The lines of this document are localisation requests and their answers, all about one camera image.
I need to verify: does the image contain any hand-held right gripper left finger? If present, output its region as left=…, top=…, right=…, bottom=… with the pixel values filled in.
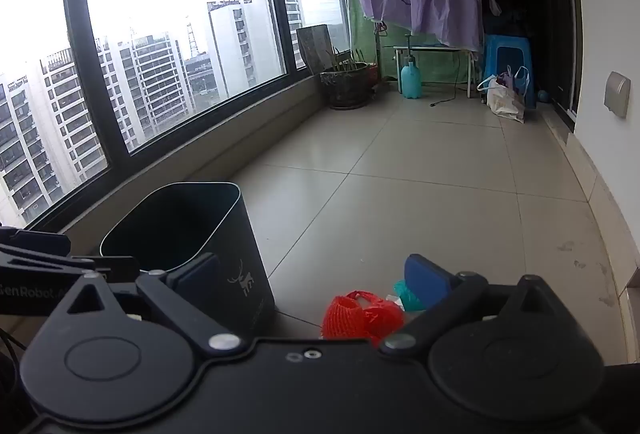
left=66, top=253, right=242, bottom=351

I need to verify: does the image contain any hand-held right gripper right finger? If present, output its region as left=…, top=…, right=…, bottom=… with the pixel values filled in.
left=379, top=254, right=577, bottom=353

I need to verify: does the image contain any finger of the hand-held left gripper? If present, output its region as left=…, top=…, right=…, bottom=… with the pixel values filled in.
left=0, top=227, right=72, bottom=260

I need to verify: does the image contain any teal plastic bag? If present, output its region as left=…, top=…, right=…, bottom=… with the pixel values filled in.
left=393, top=279, right=427, bottom=313

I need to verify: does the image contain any dark teal trash bin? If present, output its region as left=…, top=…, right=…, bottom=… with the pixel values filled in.
left=99, top=182, right=276, bottom=340

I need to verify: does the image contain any red plastic bag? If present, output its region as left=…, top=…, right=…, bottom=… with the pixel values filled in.
left=321, top=290, right=406, bottom=348

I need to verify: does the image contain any white tote bag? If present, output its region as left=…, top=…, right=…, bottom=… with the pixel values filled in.
left=477, top=74, right=526, bottom=124

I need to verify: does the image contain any teal spray bottle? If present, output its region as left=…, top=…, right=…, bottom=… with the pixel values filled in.
left=400, top=36, right=424, bottom=100

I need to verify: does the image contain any dark ceramic plant pot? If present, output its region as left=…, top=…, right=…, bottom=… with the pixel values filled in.
left=319, top=63, right=374, bottom=110

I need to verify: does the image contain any purple plastic bag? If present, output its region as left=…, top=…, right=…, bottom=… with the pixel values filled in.
left=504, top=65, right=531, bottom=96

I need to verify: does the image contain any white metal table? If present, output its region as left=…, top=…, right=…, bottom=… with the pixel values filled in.
left=392, top=44, right=482, bottom=99

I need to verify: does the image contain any dry potted plant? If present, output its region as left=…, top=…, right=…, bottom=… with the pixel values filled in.
left=324, top=45, right=367, bottom=74

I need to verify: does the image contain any blue plastic stool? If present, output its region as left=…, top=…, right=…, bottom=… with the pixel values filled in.
left=482, top=34, right=537, bottom=109

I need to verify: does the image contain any leaning glass panel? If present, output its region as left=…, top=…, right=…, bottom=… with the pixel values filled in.
left=295, top=24, right=335, bottom=76

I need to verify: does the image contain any black window frame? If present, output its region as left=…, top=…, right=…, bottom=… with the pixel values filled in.
left=0, top=0, right=352, bottom=236

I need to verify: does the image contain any black power cable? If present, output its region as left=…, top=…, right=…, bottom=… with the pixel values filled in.
left=429, top=51, right=467, bottom=109

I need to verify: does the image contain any grey wall socket cover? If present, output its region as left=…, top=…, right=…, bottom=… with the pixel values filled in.
left=603, top=71, right=631, bottom=119

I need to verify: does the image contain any black sliding door frame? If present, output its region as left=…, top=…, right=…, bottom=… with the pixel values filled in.
left=544, top=0, right=584, bottom=133

